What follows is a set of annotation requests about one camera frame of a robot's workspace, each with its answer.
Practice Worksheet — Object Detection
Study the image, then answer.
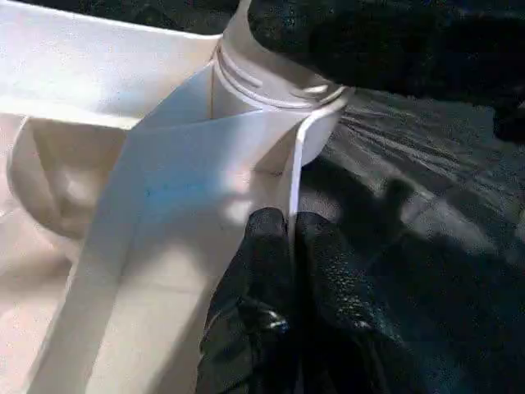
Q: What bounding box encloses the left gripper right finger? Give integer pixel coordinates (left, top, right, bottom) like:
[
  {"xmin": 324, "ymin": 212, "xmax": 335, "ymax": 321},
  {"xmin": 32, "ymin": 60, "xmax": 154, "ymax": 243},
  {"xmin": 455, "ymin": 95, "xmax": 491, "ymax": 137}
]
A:
[{"xmin": 294, "ymin": 211, "xmax": 436, "ymax": 394}]

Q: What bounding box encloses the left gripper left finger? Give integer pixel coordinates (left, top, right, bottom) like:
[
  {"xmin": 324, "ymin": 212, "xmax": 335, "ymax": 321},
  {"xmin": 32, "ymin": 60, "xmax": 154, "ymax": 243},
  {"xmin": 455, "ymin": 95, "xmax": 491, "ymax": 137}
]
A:
[{"xmin": 198, "ymin": 207, "xmax": 304, "ymax": 394}]

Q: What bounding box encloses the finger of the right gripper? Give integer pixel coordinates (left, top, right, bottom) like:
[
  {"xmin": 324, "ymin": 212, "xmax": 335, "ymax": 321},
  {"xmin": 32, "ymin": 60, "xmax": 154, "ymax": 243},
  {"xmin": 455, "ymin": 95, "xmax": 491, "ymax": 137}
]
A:
[{"xmin": 248, "ymin": 0, "xmax": 525, "ymax": 95}]

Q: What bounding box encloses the white plastic table leg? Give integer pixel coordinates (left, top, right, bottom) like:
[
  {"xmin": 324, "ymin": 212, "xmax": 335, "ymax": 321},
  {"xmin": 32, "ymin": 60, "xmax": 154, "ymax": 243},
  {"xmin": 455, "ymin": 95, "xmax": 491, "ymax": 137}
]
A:
[{"xmin": 214, "ymin": 0, "xmax": 346, "ymax": 111}]

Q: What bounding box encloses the white plastic table top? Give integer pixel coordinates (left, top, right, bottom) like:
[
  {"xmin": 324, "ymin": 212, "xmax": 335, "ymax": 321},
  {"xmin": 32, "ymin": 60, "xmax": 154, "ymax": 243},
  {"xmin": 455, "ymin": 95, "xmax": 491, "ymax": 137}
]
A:
[{"xmin": 0, "ymin": 0, "xmax": 354, "ymax": 394}]

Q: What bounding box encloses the black quilted mat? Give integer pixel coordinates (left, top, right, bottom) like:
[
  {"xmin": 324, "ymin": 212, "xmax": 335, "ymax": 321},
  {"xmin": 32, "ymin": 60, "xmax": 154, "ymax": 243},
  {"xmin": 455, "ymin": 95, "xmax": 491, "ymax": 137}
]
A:
[{"xmin": 122, "ymin": 0, "xmax": 525, "ymax": 394}]

